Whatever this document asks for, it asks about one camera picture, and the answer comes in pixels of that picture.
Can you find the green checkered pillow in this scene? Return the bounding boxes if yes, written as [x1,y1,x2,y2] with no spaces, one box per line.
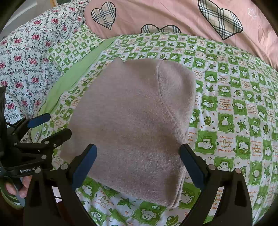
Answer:
[46,25,104,74]

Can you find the left hand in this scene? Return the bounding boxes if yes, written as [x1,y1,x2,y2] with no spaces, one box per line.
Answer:
[5,174,33,199]

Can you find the pink heart-patterned duvet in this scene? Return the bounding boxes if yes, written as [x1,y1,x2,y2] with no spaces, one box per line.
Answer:
[84,1,277,68]

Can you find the white floral bed sheet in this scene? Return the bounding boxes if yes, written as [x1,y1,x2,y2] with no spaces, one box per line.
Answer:
[1,1,88,124]

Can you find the green checkered frog quilt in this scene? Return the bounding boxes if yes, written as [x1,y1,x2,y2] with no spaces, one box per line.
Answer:
[31,33,277,223]

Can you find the taupe knit sweater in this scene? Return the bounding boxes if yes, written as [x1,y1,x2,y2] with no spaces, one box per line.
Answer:
[60,58,196,208]

